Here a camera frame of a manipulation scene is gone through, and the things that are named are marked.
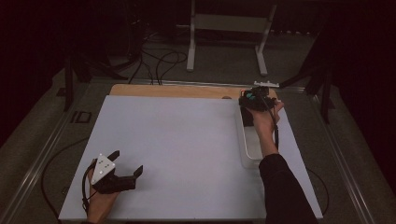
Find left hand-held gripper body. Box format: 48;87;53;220
90;153;137;195

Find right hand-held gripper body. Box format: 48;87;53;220
238;80;280;112

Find pink and blue phone case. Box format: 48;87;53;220
240;89;258;102

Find white plastic bin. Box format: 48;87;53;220
235;96;281;171

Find person's right hand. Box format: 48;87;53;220
250;99;285;142

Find person's left hand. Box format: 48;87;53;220
86;169;121;224

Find white table board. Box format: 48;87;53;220
58;94;324;222

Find black stand legs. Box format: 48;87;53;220
55;52;129;112
270;62;336;124

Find white metal stand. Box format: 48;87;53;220
176;0;278;77

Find left hand-held gripper cable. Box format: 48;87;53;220
80;158;98;217

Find hand-held gripper cable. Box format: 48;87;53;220
261;92;280;151
80;158;98;217

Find right hand-held gripper cable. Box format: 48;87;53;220
261;92;280;151

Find black rectangular floor frame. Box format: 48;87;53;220
70;110;93;124

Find metal floor rail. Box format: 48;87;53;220
92;77;307;93
0;81;96;224
306;91;376;224

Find thin black floor cable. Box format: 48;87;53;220
41;136;92;219
306;169;331;217

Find looped black floor cable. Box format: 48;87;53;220
127;31;190;86

